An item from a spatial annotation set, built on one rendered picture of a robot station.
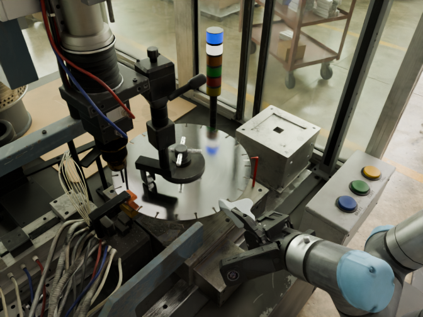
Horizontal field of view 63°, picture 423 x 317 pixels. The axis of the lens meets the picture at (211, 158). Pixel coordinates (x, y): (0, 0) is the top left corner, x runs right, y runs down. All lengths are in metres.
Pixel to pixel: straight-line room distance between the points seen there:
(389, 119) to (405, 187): 1.43
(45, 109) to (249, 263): 1.08
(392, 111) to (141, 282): 0.72
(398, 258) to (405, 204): 1.64
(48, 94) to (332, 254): 1.30
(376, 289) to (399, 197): 1.80
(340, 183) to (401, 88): 0.27
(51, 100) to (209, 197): 0.94
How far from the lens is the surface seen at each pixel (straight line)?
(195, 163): 0.82
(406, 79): 0.95
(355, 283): 0.53
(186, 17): 1.29
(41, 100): 1.55
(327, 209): 0.85
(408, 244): 0.64
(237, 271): 0.65
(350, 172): 0.96
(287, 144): 0.99
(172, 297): 0.85
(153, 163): 0.75
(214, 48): 0.96
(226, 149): 0.87
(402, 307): 0.96
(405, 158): 2.62
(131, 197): 0.75
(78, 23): 0.52
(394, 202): 2.27
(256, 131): 1.03
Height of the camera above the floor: 1.52
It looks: 42 degrees down
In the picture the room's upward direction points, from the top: 1 degrees clockwise
